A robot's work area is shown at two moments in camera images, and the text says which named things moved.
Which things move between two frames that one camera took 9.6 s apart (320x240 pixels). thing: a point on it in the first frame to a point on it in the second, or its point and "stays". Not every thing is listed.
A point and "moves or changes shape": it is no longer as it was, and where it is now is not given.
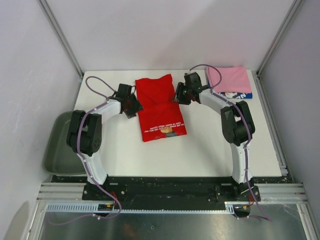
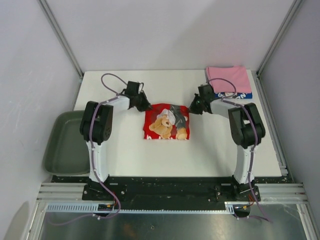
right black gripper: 179,96 to 192,108
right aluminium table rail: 264,104 stays
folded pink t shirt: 234,79 stays
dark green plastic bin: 59,157 stays
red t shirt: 161,117 moves or changes shape
